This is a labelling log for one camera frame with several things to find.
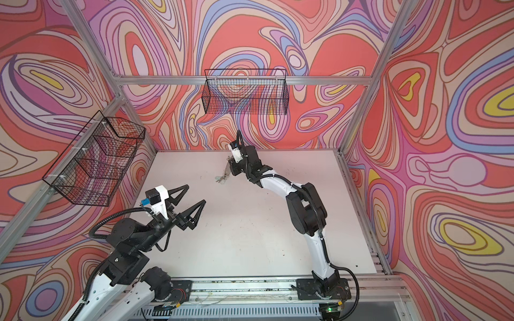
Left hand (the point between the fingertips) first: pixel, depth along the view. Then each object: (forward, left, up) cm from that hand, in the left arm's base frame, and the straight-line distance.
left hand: (197, 194), depth 60 cm
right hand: (+30, -6, -20) cm, 37 cm away
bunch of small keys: (+32, +2, -35) cm, 48 cm away
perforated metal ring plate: (+31, -2, -27) cm, 41 cm away
